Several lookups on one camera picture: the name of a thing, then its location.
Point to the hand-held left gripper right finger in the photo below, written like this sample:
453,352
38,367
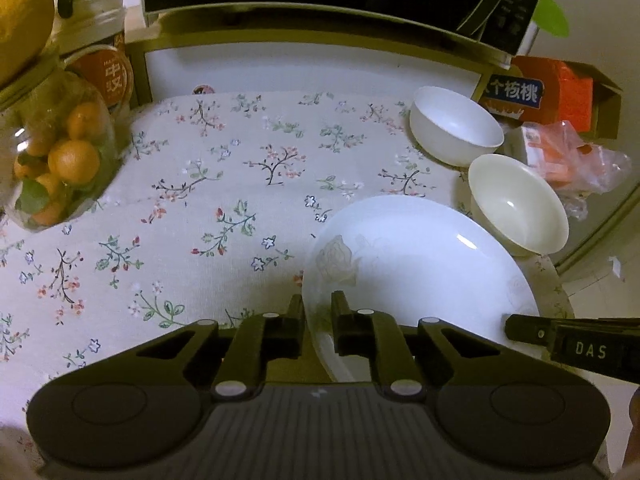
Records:
342,325

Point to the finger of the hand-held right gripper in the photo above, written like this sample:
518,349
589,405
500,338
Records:
525,330

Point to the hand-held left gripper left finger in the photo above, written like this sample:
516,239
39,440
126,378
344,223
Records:
296,327

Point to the white plate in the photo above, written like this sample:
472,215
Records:
425,260

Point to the cream bowl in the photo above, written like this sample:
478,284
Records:
515,205

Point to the white bowl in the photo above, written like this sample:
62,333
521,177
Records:
450,125

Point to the white paper scrap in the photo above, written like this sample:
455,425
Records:
616,267

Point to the floral tablecloth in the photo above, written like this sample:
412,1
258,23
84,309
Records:
200,210

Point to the clear plastic bag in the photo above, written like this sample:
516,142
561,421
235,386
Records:
565,155

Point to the cardboard box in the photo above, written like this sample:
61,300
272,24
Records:
607,105

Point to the red gift carton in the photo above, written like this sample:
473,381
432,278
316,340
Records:
555,90

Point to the white microwave stand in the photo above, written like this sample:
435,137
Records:
300,65

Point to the glass jar of kumquats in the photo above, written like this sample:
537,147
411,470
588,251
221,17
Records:
65,160

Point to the orange label can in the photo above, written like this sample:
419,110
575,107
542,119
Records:
107,75

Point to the purple and green sticker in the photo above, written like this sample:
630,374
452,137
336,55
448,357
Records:
550,15

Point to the refrigerator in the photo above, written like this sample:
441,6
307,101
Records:
610,25

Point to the leafy orange citrus fruit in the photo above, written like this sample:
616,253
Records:
20,15

